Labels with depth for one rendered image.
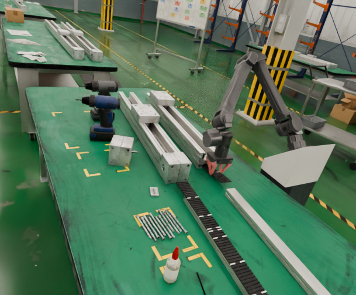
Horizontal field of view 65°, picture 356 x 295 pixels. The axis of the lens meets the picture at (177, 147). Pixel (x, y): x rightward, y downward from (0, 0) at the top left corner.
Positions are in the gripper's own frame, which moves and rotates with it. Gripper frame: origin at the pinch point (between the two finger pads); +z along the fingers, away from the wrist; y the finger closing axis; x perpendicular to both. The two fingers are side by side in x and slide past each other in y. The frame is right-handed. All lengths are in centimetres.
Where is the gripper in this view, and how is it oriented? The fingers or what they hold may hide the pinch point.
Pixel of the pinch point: (215, 172)
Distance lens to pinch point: 127.1
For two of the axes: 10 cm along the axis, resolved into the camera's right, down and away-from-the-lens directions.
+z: -1.7, 8.8, 4.5
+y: -9.1, 0.4, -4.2
